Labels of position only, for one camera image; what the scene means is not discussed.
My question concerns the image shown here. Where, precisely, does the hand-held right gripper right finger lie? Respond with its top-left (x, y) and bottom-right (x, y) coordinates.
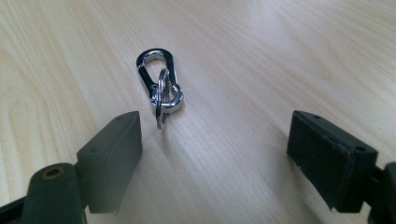
top-left (286, 109), bottom-right (379, 214)

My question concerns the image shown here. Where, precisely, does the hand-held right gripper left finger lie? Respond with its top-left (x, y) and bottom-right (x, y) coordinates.
top-left (76, 110), bottom-right (144, 216)

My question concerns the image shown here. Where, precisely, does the silver metal key ring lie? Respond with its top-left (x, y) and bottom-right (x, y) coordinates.
top-left (155, 67), bottom-right (172, 131)

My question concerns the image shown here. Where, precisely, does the silver metal carabiner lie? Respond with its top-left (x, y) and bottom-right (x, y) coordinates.
top-left (135, 48), bottom-right (185, 115)

